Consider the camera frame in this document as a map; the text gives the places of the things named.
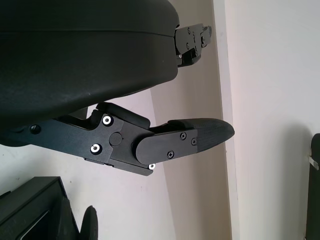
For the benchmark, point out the black upright panel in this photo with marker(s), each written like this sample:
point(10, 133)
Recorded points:
point(314, 200)

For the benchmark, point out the black camera box base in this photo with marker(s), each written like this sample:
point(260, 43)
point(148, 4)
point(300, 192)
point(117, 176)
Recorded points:
point(25, 197)

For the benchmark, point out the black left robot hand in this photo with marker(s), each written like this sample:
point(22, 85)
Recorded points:
point(75, 62)

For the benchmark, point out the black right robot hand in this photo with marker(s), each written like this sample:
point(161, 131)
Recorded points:
point(88, 225)

